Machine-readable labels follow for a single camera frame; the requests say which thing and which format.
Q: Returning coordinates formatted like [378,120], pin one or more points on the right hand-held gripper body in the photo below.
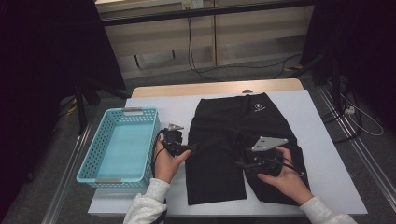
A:
[264,161]

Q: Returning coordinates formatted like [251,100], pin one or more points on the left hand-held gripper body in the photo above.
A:
[172,138]

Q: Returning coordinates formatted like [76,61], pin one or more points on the black shorts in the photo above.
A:
[218,124]

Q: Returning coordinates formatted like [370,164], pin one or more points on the light blue plastic basket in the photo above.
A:
[124,149]

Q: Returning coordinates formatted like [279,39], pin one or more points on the person's left hand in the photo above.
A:
[165,165]

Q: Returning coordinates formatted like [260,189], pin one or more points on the person's right hand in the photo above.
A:
[289,183]

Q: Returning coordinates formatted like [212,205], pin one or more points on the grey table grommet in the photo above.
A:
[247,90]

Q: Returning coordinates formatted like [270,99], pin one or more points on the black tripod stand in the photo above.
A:
[81,109]

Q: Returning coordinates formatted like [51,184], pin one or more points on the black metal stand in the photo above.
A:
[334,77]

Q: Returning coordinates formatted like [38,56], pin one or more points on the beige cabinet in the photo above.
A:
[249,40]

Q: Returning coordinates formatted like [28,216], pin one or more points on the black metal bar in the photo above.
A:
[218,11]

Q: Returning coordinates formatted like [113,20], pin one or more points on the narrow black curtain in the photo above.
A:
[367,46]

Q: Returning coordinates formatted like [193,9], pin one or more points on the wide black curtain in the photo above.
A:
[37,62]

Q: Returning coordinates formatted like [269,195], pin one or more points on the aluminium rail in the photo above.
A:
[358,146]
[65,180]

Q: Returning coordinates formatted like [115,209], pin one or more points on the white wall socket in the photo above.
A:
[193,4]

